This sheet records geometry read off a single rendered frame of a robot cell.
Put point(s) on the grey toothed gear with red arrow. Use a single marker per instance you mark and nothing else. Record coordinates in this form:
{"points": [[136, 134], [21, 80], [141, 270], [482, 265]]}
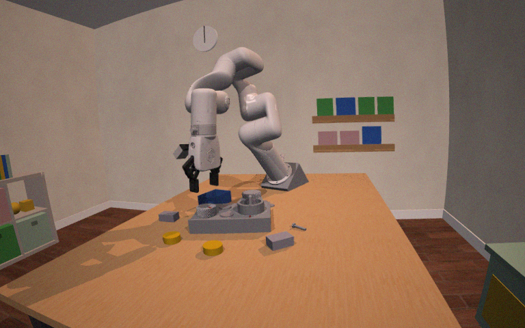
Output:
{"points": [[206, 210]]}

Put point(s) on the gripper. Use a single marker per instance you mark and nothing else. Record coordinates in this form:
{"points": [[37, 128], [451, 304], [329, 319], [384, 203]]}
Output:
{"points": [[205, 153]]}

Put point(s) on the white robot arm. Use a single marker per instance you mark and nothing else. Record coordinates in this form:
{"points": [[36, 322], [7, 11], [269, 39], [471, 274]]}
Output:
{"points": [[204, 104]]}

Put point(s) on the grey hex-head bolt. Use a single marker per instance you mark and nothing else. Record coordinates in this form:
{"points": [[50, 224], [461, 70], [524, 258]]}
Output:
{"points": [[297, 226]]}

